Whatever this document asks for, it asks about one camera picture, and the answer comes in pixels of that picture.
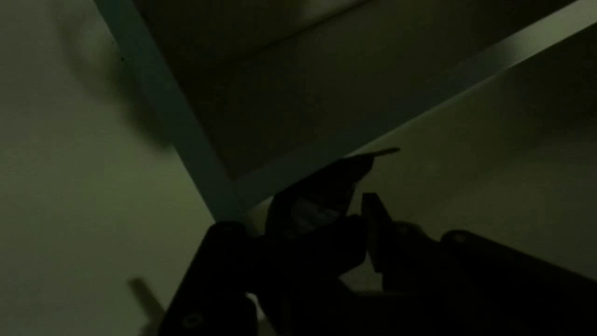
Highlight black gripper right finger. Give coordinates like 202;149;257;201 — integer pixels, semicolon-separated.
361;190;597;336

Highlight white shelf unit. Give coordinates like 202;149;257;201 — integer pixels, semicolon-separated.
92;0;597;281

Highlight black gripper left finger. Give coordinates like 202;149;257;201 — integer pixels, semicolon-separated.
158;212;370;336

